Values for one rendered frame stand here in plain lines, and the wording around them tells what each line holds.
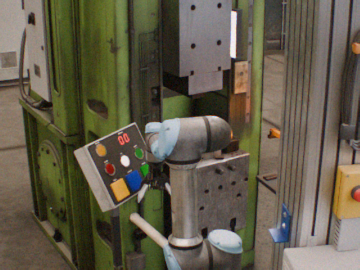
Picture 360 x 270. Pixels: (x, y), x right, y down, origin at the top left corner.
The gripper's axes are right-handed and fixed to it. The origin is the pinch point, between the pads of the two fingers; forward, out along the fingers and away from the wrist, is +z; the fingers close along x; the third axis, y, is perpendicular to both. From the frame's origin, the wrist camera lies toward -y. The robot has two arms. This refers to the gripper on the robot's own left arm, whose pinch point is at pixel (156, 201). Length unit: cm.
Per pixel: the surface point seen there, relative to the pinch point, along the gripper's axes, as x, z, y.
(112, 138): -17.1, -24.8, -11.9
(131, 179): -10.0, -8.7, -4.4
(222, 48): 37, -54, -50
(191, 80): 21, -40, -42
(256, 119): 62, -6, -79
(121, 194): -14.3, -5.9, 3.5
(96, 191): -24.6, -7.4, 3.0
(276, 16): 262, 32, -726
